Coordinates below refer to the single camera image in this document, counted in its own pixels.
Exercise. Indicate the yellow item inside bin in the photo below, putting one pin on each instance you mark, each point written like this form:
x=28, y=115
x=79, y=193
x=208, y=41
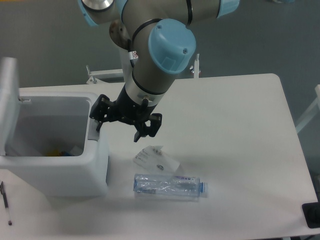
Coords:
x=54, y=153

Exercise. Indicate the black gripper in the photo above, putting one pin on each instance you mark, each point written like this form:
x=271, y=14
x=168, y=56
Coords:
x=127, y=111

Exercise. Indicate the clear bag with screws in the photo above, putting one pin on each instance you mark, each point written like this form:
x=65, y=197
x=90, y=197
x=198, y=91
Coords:
x=153, y=160

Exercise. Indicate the black device at table edge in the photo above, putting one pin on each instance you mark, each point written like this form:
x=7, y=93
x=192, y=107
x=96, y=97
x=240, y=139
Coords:
x=311, y=213

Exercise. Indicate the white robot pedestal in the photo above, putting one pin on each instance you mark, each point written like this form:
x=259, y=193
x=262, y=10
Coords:
x=117, y=70

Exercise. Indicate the black white pen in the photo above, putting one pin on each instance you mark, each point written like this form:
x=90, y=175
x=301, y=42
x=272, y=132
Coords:
x=6, y=203

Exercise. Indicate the white push-button trash can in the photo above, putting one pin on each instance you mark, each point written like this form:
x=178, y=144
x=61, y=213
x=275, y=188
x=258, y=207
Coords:
x=35, y=122

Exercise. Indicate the white frame at right edge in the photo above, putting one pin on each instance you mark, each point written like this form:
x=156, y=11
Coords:
x=312, y=110

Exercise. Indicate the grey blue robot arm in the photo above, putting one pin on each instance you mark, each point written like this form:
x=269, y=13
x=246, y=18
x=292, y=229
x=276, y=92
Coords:
x=133, y=13

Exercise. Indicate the clear plastic water bottle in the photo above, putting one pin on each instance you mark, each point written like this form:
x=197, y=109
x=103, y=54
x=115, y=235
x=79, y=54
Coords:
x=187, y=187

